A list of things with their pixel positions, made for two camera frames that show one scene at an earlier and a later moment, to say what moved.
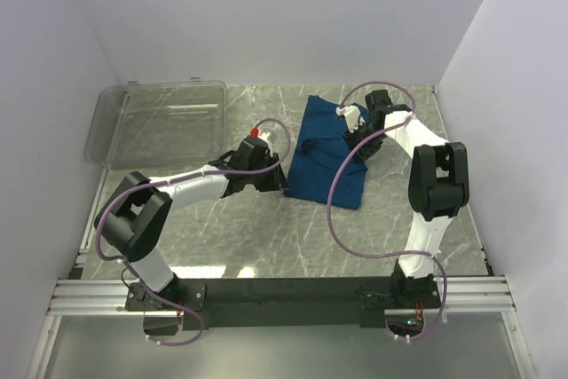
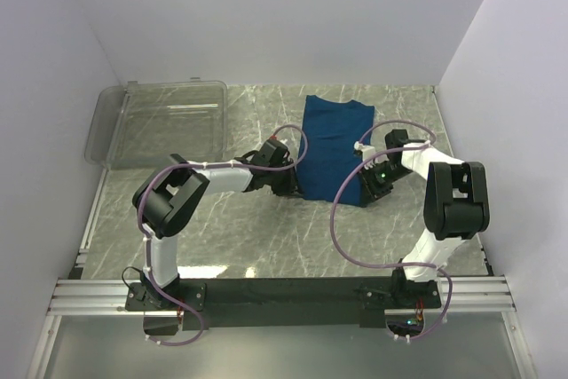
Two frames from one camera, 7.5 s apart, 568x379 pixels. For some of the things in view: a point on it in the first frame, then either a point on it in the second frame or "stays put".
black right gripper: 351,139 to 374,191
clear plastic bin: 157,125 stays put
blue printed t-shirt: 321,153 stays put
